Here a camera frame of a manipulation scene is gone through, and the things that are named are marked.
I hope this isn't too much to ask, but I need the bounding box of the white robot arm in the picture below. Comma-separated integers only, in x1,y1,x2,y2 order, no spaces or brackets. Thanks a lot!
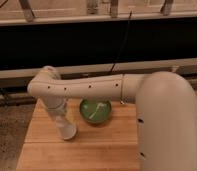
27,66,197,171

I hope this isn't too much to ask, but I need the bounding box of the green bowl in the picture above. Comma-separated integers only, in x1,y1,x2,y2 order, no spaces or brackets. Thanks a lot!
79,99,112,124

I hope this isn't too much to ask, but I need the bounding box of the wooden cutting board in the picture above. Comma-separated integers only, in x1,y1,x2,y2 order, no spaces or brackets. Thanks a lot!
16,100,140,171

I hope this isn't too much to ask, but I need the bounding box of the black hanging cable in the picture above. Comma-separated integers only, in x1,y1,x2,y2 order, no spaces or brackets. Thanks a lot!
106,9,133,76

